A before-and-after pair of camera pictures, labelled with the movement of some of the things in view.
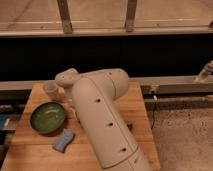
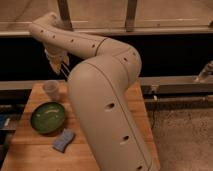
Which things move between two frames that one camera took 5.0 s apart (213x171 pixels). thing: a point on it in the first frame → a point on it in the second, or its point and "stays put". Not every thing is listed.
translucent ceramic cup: (52, 92) stays put
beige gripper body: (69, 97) → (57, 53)
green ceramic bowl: (47, 118) stays put
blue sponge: (64, 140) stays put
